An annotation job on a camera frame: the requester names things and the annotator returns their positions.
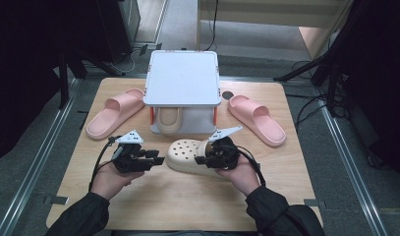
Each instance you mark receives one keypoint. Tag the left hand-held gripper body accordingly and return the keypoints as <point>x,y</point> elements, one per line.
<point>128,157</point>

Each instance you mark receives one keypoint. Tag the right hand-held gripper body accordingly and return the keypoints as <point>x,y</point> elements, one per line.
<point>228,154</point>

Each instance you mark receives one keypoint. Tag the beige clog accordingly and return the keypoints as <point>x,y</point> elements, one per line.
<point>184,157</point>
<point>168,119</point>

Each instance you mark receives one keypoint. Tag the pink slipper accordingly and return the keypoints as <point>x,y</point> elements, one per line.
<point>114,113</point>
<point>258,119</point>

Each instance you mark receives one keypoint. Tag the white shoe rack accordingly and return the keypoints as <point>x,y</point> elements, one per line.
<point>182,78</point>

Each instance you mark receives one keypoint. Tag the person's right hand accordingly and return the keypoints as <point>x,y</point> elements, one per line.
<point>241,177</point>

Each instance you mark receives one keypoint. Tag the person's left hand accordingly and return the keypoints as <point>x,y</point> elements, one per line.
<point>107,180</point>

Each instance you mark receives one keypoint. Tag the black table grommet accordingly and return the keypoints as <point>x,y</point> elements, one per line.
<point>227,95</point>

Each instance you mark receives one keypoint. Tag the black tripod stand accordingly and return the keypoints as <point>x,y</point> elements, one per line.
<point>318,62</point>

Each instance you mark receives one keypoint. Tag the black cabinet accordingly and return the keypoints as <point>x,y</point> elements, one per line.
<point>89,26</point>

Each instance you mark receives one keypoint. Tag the light wooden cabinet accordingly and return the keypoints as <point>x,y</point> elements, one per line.
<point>253,13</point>

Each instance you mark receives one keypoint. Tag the metal table bracket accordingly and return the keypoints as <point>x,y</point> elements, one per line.
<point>56,200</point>
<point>315,203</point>

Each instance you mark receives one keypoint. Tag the metal floor rail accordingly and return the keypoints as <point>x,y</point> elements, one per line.
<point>350,164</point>
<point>37,160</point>

